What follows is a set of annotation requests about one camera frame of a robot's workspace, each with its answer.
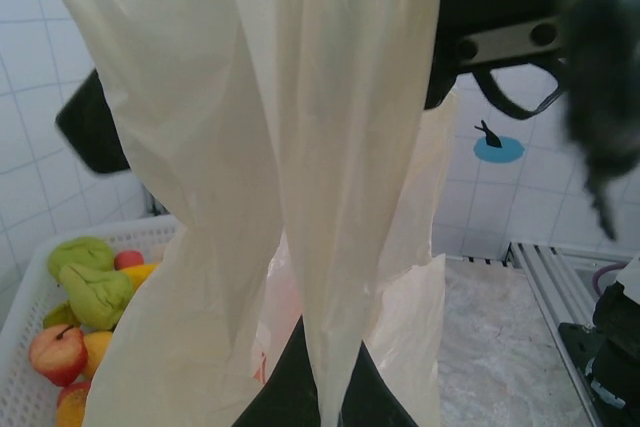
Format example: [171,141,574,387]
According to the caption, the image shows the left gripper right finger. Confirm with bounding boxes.
[338,340,422,427]

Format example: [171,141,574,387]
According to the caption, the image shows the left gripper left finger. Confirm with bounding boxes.
[233,315,325,427]

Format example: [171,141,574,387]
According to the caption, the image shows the cream plastic bag orange prints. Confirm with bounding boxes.
[52,0,459,427]

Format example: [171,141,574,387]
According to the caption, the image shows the white plastic mesh basket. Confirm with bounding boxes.
[0,215,182,427]

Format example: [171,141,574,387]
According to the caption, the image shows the green bumpy fake fruit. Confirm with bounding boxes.
[48,236,117,273]

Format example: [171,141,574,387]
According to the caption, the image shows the small red fake strawberry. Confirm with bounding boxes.
[113,250,146,271]

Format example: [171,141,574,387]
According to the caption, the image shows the yellow fake banana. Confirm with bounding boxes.
[119,262,162,292]

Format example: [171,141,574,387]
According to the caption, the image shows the green fake pear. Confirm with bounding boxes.
[58,264,136,332]

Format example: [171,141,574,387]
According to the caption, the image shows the yellow fake peach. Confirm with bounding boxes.
[82,330,116,379]

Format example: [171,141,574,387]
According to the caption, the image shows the round orange fake fruit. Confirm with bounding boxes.
[55,380,95,427]

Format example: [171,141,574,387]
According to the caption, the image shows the red yellow fake apple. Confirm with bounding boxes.
[28,324,89,388]

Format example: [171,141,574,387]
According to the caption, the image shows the blue oval dolphin sticker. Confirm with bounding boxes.
[472,119,527,164]

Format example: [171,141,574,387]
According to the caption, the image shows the marble pattern table cover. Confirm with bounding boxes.
[437,254,596,427]

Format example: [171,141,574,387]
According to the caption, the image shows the black mounting plate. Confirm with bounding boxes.
[557,320,606,398]

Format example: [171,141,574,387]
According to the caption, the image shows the aluminium corner post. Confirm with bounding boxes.
[141,180,169,221]

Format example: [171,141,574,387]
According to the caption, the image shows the thin black cable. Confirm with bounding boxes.
[472,59,569,122]

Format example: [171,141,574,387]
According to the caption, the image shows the aluminium side rail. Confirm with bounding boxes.
[434,249,511,266]

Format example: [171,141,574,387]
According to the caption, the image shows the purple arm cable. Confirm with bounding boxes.
[589,264,629,294]

